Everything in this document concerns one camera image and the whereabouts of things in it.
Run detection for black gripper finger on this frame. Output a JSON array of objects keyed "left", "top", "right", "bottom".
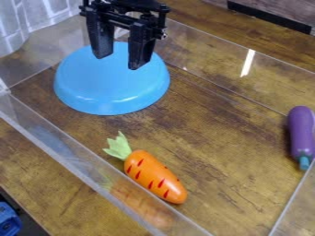
[
  {"left": 129, "top": 22, "right": 155, "bottom": 70},
  {"left": 87, "top": 10, "right": 115, "bottom": 59}
]

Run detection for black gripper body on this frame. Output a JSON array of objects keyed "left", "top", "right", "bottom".
[{"left": 79, "top": 0, "right": 170, "bottom": 40}]

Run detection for orange toy carrot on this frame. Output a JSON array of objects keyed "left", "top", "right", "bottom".
[{"left": 103, "top": 132, "right": 189, "bottom": 205}]

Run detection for blue upturned bowl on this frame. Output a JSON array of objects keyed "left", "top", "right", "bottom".
[{"left": 54, "top": 42, "right": 170, "bottom": 115}]

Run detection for purple toy eggplant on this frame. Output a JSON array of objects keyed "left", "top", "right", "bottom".
[{"left": 289, "top": 106, "right": 315, "bottom": 171}]

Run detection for blue object at corner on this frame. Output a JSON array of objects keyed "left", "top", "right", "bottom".
[{"left": 0, "top": 202, "right": 23, "bottom": 236}]

